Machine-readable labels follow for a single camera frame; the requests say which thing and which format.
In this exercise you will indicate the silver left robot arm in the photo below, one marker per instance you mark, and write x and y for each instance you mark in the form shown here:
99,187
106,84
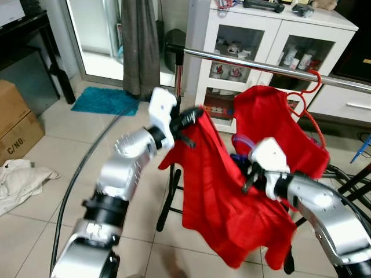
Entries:
122,168

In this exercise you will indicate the blue plastic hanger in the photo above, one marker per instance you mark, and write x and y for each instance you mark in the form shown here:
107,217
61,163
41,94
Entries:
359,150

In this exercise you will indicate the red patterned box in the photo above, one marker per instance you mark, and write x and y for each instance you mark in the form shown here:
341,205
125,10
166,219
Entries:
217,107

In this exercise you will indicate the chrome and black clothes rack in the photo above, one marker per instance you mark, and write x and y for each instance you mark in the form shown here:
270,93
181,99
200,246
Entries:
249,63

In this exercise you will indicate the teal floor mat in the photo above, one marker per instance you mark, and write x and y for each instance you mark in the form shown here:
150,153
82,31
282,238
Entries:
104,101

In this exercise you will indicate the grey curtain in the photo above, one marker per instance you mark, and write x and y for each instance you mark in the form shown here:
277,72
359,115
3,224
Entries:
139,46

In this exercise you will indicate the white drawer unit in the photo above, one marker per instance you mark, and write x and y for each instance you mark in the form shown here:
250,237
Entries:
342,107

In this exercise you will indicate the white glass door cabinet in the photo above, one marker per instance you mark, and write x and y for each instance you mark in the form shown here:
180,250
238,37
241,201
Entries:
272,26

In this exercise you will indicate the white framed glass door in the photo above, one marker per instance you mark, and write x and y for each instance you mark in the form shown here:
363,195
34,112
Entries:
93,29

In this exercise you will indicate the black gadget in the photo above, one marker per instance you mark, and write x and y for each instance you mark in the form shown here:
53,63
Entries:
264,6

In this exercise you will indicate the small grey gadget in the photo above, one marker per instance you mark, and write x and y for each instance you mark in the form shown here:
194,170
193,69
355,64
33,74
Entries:
302,9

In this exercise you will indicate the cardboard box printed C/NO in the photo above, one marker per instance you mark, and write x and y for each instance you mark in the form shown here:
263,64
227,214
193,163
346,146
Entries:
23,142

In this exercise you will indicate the grey panel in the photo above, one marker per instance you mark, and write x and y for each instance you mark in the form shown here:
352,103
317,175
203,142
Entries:
20,81

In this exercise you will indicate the black speaker cabinet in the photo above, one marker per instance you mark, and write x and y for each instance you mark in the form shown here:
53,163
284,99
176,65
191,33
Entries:
353,40

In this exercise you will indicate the crumpled white cloth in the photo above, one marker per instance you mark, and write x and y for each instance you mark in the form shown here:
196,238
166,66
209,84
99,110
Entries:
23,182

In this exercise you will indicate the black desk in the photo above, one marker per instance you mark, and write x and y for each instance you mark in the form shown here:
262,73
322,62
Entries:
23,26

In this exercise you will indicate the white box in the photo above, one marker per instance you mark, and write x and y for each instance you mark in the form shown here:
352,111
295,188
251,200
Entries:
11,11

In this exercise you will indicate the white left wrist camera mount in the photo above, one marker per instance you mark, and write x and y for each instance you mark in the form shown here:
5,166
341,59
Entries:
162,107

